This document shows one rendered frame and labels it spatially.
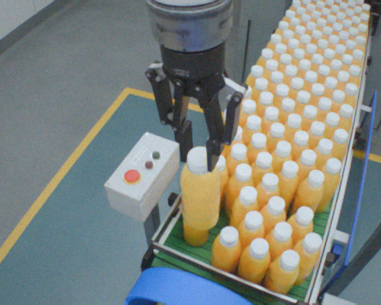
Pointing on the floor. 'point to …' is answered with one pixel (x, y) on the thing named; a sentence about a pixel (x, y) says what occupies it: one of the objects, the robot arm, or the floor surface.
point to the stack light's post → (380, 235)
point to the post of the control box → (152, 224)
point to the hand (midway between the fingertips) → (199, 147)
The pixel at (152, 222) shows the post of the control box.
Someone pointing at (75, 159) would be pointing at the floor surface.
